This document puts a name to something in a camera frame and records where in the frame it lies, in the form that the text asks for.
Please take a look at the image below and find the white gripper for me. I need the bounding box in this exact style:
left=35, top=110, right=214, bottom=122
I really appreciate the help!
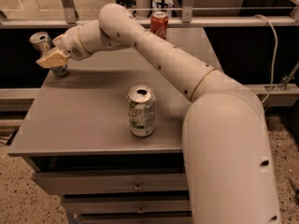
left=36, top=26, right=84, bottom=68

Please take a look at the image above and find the silver blue redbull can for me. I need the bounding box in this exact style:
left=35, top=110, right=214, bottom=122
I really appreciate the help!
left=29, top=32, right=67, bottom=77

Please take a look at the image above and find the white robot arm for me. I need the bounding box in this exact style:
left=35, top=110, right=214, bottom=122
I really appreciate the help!
left=30, top=4, right=281, bottom=224

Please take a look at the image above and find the green white 7up can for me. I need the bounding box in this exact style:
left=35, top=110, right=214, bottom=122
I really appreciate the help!
left=126, top=85, right=156, bottom=137

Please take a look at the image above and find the red coca-cola can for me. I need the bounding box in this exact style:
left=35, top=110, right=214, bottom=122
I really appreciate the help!
left=150, top=11, right=168, bottom=39

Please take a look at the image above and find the grey drawer cabinet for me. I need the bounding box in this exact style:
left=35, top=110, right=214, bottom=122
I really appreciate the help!
left=7, top=27, right=225, bottom=224

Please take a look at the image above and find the top grey drawer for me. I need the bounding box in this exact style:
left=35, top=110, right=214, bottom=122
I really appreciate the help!
left=32, top=169, right=188, bottom=195

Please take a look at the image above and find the grey drawer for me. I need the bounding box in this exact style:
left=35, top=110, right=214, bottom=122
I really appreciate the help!
left=78, top=213, right=193, bottom=224
left=32, top=169, right=188, bottom=195
left=62, top=195, right=191, bottom=215

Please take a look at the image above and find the middle grey drawer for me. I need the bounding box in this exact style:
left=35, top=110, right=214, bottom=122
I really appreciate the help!
left=62, top=195, right=191, bottom=215

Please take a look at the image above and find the bottom grey drawer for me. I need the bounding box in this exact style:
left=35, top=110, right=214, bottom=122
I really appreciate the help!
left=78, top=213, right=193, bottom=224

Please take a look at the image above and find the metal railing frame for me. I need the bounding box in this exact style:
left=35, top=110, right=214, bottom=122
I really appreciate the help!
left=0, top=0, right=299, bottom=29

